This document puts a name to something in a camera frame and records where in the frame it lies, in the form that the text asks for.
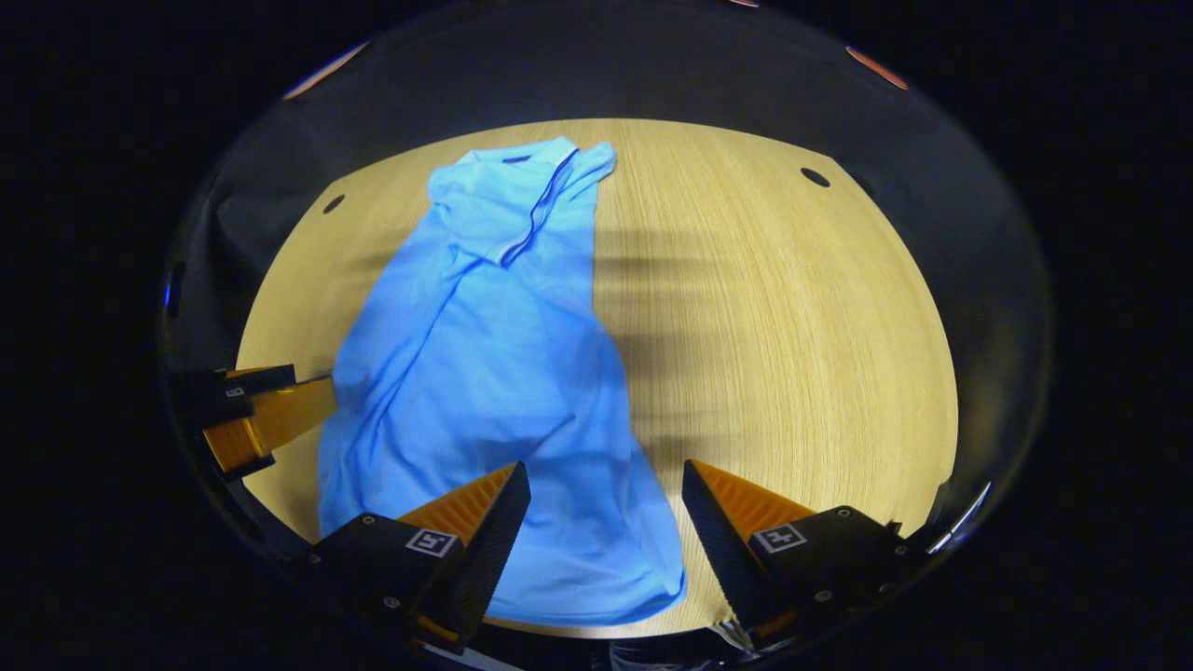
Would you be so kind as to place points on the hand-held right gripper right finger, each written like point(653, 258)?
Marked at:
point(722, 550)

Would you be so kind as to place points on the light blue T-shirt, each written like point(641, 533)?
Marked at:
point(485, 373)

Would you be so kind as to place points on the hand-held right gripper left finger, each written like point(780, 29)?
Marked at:
point(485, 550)

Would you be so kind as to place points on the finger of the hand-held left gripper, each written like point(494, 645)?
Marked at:
point(280, 419)

